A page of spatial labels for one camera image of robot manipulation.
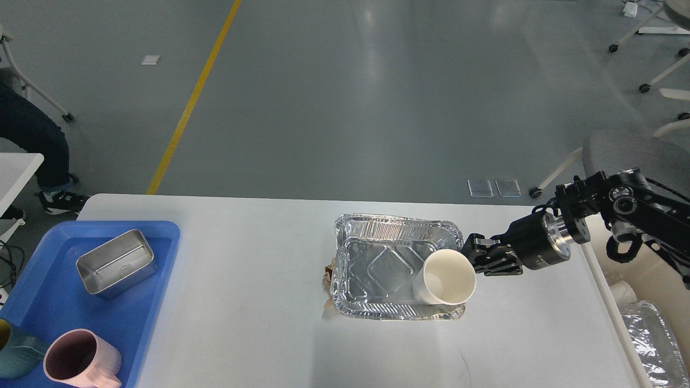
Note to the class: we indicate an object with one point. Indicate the brown paper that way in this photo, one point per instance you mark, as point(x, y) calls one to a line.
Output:
point(326, 282)

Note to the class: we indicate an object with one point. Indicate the left floor socket plate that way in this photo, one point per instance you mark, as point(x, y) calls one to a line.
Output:
point(481, 188)

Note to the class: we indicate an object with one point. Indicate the floor socket plate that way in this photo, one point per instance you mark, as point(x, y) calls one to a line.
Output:
point(481, 188)
point(508, 188)

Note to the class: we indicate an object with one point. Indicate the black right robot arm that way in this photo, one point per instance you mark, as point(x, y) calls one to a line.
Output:
point(632, 212)

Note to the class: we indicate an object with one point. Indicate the white cup in bin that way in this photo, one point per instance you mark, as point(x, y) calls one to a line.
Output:
point(623, 293)

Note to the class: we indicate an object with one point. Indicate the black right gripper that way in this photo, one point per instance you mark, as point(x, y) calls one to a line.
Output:
point(535, 239)

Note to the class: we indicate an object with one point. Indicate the seated person in jeans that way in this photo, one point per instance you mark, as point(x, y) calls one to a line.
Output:
point(25, 125)

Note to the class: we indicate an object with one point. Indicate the pink mug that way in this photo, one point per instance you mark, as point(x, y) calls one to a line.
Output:
point(80, 358)

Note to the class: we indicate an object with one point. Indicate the white side table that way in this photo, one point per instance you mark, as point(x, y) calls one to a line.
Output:
point(16, 171)

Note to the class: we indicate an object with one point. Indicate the beige plastic bin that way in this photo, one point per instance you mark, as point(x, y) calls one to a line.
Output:
point(651, 279)

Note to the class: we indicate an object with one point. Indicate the aluminium foil tray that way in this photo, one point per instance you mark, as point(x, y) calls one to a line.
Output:
point(377, 258)

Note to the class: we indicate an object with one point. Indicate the right floor socket plate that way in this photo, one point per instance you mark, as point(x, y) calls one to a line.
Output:
point(508, 188)

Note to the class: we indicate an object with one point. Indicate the square stainless steel dish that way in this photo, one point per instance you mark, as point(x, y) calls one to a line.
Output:
point(116, 266)

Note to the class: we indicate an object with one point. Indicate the grey office chair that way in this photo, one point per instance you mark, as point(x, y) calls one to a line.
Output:
point(612, 151)

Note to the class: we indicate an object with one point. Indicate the white paper cup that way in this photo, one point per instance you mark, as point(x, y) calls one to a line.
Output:
point(447, 277)

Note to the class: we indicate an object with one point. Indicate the teal ceramic mug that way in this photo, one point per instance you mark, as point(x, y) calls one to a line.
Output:
point(21, 352)

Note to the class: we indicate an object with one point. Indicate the foil tray in bin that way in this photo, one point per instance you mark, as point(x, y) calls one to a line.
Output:
point(655, 344)

